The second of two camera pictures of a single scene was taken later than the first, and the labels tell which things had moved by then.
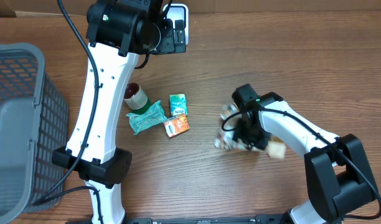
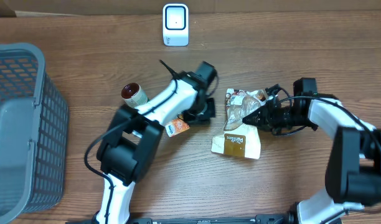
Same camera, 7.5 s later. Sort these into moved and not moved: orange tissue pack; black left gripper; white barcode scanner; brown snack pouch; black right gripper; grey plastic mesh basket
Moved: black left gripper; brown snack pouch; black right gripper
Not moved: white barcode scanner; orange tissue pack; grey plastic mesh basket
